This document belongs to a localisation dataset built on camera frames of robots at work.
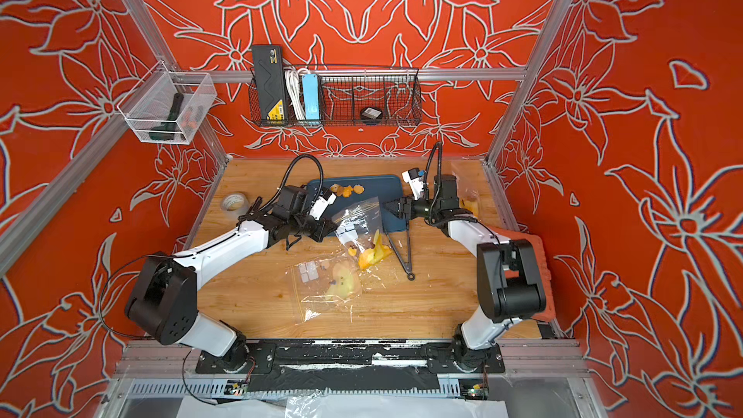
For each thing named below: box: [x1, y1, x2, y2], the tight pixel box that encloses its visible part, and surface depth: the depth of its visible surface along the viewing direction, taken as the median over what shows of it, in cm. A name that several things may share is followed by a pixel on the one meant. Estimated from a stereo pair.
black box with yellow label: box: [251, 44, 289, 123], surface depth 89 cm
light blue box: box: [301, 73, 320, 121], surface depth 92 cm
